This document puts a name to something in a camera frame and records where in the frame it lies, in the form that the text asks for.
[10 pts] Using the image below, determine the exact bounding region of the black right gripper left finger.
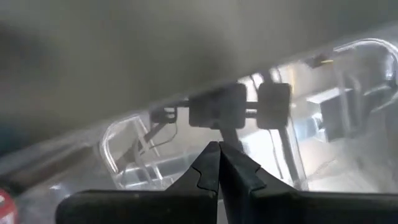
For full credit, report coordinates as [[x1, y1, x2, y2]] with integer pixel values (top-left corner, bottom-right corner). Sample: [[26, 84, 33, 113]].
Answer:
[[55, 141, 221, 224]]

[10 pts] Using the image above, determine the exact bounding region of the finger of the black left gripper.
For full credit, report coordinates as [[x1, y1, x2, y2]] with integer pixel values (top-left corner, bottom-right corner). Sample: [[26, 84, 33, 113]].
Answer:
[[257, 82, 292, 130], [188, 83, 247, 130]]

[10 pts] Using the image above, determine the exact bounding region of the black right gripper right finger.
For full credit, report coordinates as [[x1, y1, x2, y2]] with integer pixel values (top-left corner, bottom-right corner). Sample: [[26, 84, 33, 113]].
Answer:
[[220, 141, 398, 224]]

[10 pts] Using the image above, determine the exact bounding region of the red cola can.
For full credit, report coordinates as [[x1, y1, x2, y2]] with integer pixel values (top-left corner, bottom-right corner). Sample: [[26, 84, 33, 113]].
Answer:
[[0, 188, 19, 224]]

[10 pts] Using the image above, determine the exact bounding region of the clear plastic bin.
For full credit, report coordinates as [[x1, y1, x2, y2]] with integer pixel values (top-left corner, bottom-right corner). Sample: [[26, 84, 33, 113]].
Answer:
[[99, 37, 398, 192]]

